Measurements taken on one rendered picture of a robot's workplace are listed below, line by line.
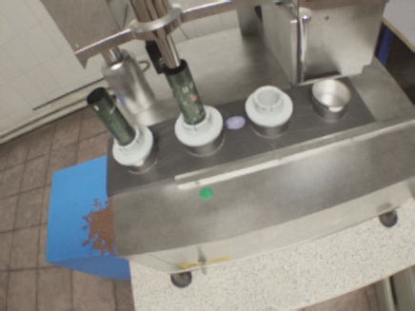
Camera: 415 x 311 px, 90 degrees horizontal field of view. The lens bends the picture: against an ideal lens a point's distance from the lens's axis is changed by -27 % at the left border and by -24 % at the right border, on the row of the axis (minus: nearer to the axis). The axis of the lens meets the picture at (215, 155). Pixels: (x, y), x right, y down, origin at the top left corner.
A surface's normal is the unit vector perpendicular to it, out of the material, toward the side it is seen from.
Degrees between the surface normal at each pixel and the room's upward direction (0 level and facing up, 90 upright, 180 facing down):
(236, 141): 0
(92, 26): 90
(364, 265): 0
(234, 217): 0
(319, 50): 90
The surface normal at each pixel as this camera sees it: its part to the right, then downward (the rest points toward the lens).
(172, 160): -0.19, -0.50
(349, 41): 0.18, 0.82
